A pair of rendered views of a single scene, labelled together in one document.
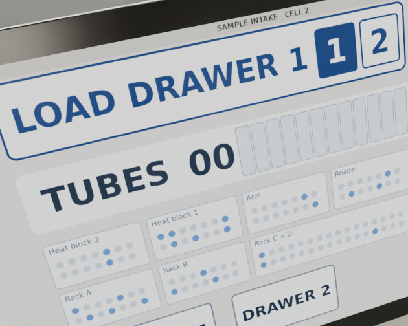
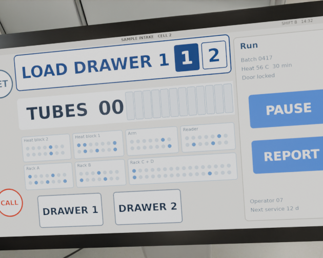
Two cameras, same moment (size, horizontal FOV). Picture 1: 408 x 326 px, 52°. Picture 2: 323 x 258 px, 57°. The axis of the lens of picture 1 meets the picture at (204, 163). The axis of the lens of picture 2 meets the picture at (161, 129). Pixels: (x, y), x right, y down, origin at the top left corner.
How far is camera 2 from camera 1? 22 cm
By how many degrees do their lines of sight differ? 22
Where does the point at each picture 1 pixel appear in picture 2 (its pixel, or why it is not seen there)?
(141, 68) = (81, 55)
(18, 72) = (28, 50)
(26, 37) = (35, 36)
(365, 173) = (203, 132)
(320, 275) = (170, 194)
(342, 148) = (188, 114)
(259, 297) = (129, 198)
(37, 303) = (13, 167)
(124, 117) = (70, 78)
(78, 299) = (32, 170)
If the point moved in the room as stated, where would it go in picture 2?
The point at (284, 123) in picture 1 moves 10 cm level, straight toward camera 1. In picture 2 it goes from (153, 93) to (102, 138)
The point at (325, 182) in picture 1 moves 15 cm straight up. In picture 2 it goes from (176, 133) to (164, 24)
